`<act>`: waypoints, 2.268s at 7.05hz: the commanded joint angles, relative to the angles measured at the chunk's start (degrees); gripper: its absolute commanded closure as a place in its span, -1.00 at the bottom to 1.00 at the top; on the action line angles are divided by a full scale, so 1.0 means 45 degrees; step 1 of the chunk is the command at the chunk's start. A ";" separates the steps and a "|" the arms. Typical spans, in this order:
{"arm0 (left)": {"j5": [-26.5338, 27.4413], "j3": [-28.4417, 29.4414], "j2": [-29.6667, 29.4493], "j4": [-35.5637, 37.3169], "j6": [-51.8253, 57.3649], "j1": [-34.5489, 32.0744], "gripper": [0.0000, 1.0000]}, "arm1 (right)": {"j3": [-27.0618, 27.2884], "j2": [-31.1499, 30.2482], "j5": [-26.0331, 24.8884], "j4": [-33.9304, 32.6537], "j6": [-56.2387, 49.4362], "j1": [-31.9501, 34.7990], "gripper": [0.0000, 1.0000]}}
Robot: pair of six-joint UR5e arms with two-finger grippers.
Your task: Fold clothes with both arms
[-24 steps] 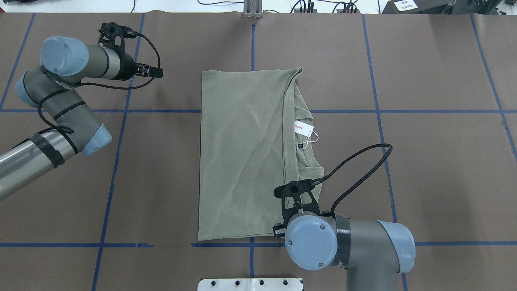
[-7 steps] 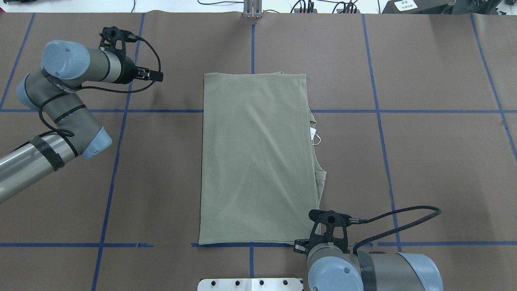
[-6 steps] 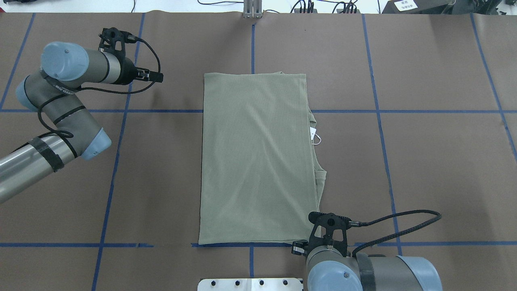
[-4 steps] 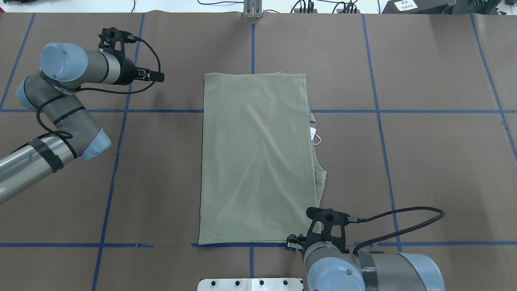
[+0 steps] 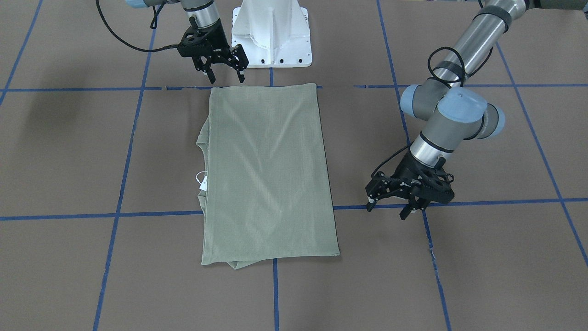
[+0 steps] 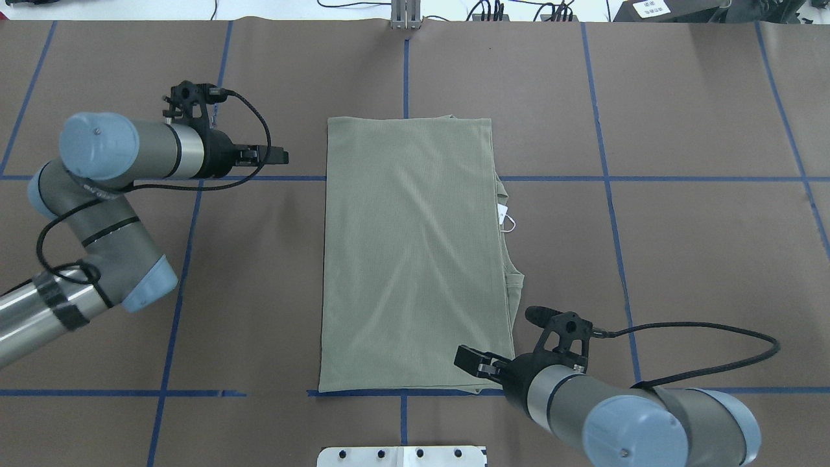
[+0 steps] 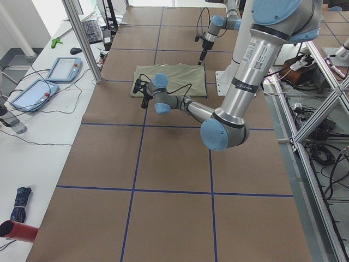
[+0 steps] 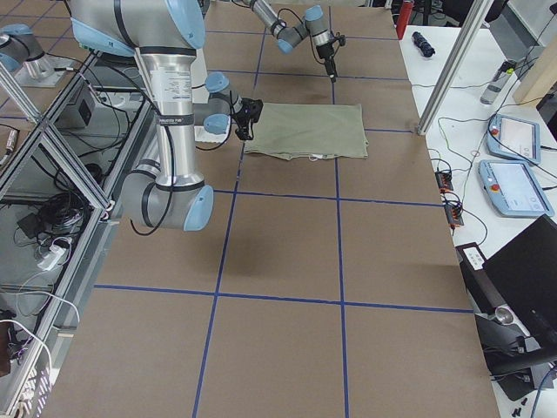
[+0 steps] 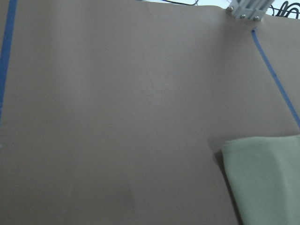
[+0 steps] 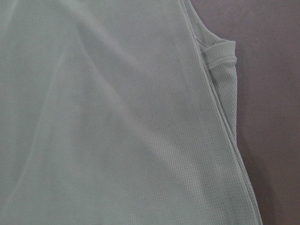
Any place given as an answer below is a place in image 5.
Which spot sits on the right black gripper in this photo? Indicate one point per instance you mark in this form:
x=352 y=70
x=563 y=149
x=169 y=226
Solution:
x=215 y=45

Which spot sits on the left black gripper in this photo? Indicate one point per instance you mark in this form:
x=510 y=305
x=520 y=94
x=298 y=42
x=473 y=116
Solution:
x=407 y=173

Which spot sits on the olive green long-sleeve shirt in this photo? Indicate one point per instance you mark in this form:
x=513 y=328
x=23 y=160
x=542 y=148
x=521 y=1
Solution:
x=268 y=190

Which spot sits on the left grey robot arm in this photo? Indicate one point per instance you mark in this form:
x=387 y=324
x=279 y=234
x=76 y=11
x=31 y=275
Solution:
x=452 y=112

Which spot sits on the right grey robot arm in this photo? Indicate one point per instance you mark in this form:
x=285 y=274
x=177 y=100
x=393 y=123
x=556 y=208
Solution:
x=205 y=12

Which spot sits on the white red hang tag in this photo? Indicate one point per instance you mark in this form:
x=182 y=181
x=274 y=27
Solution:
x=202 y=179

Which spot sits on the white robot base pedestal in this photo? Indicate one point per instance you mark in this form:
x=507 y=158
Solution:
x=273 y=33

